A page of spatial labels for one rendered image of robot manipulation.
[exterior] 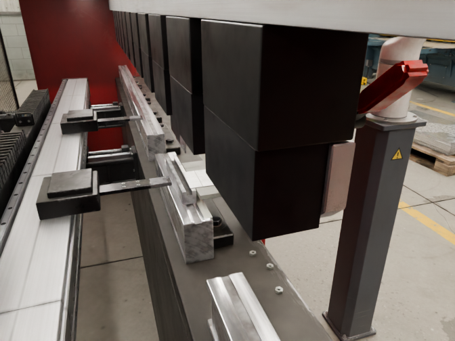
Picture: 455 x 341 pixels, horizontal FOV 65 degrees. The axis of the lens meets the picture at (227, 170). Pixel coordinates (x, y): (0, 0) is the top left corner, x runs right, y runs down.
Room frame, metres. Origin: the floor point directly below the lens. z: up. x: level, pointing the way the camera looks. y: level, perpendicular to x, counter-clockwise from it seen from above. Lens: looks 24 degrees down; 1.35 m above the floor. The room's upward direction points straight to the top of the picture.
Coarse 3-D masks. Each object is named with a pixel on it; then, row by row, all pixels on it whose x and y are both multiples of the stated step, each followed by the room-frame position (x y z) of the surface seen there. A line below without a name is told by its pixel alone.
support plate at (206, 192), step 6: (186, 162) 0.82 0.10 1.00; (192, 162) 0.82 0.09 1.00; (198, 162) 0.82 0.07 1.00; (204, 162) 0.82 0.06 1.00; (186, 168) 0.78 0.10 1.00; (192, 168) 0.78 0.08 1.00; (198, 168) 0.78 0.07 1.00; (204, 168) 0.78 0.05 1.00; (210, 186) 0.69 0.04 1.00; (198, 192) 0.66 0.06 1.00; (204, 192) 0.66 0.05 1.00; (210, 192) 0.66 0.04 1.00; (216, 192) 0.66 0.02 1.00; (204, 198) 0.65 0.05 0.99
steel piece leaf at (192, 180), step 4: (184, 172) 0.76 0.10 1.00; (188, 172) 0.76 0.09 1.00; (192, 172) 0.76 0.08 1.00; (184, 176) 0.74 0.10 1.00; (188, 176) 0.73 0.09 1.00; (192, 176) 0.73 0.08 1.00; (196, 176) 0.73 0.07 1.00; (188, 180) 0.71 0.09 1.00; (192, 180) 0.71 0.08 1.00; (196, 180) 0.71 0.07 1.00; (188, 184) 0.69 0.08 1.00; (192, 184) 0.69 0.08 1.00; (196, 184) 0.69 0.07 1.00; (200, 184) 0.69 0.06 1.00; (192, 188) 0.68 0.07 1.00
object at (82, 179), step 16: (64, 176) 0.66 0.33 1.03; (80, 176) 0.66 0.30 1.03; (96, 176) 0.69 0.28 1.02; (48, 192) 0.59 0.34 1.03; (64, 192) 0.60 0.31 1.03; (80, 192) 0.61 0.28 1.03; (96, 192) 0.62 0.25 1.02; (112, 192) 0.66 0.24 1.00; (48, 208) 0.58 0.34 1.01; (64, 208) 0.59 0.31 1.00; (80, 208) 0.60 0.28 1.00; (96, 208) 0.61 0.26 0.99
